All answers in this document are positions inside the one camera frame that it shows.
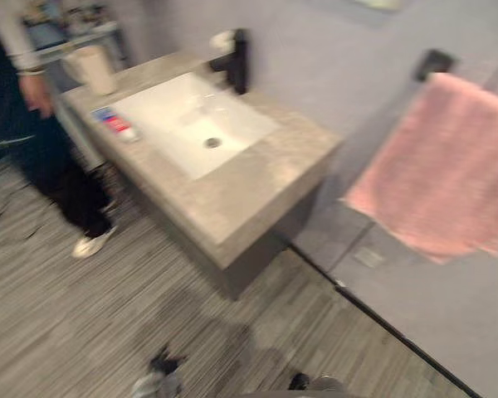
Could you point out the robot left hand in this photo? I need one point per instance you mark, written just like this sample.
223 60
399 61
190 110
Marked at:
164 367

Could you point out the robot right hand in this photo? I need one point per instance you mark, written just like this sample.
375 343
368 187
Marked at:
311 385

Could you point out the person's hand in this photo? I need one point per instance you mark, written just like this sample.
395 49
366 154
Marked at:
36 93

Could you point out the beige cup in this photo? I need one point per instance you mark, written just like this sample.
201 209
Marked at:
92 70

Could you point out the person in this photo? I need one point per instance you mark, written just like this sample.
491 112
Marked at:
45 157

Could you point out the white storage shelf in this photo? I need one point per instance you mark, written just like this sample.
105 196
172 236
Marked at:
79 29

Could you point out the blue red toothpaste tube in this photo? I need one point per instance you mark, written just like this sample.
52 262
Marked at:
114 121

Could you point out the grey floor vent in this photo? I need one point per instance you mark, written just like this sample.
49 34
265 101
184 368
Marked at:
368 257

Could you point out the white sink basin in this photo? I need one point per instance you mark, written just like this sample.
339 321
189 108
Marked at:
182 120

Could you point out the grey stone vanity cabinet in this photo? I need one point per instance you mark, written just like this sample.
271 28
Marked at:
240 207

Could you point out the metal sink drain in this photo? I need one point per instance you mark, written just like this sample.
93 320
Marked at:
213 142

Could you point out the small white object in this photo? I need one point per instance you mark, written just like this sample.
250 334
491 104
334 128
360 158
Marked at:
222 40

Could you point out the black faucet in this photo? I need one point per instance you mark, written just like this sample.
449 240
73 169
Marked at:
237 62

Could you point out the pink towel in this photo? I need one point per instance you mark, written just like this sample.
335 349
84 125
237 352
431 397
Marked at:
444 166

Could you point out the black floor frame strip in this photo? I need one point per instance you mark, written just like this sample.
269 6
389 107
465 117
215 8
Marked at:
382 321

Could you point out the black towel rail mount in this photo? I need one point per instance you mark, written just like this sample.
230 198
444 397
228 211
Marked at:
435 64

